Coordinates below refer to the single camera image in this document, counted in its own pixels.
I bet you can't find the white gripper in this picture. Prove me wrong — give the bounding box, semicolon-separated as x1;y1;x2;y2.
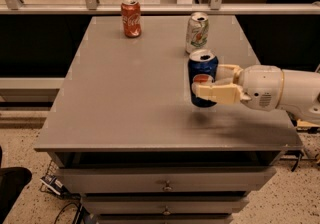
192;64;284;111

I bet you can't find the blue pepsi can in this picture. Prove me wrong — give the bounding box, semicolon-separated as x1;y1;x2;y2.
188;49;218;108

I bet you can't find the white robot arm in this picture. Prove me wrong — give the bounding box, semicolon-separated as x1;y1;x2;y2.
191;64;320;124

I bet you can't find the white green 7up can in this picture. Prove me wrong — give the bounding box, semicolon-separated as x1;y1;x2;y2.
185;12;209;54

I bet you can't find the red coca-cola can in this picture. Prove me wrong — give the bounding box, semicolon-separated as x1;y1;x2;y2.
121;0;142;38

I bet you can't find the top grey drawer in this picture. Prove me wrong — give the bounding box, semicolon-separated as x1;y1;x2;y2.
56;167;276;194

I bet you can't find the grey drawer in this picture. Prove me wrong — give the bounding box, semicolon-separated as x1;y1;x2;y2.
82;196;248;215
98;214;233;224
56;167;276;194

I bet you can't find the grey drawer cabinet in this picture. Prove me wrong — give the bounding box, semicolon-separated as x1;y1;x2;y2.
33;15;305;224

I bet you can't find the middle grey drawer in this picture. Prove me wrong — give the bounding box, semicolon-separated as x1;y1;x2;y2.
82;196;248;215

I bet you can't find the bottom grey drawer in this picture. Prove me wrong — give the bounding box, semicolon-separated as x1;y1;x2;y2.
98;214;233;224

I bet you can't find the black chair seat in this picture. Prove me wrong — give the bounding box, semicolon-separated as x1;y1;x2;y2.
0;167;32;224

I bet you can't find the yellow metal frame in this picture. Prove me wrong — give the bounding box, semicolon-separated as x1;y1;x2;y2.
297;119;320;129

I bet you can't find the black floor cable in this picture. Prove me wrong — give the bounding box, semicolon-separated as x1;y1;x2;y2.
53;201;88;224

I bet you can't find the wire basket with box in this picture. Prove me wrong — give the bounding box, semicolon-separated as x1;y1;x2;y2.
40;161;66;196

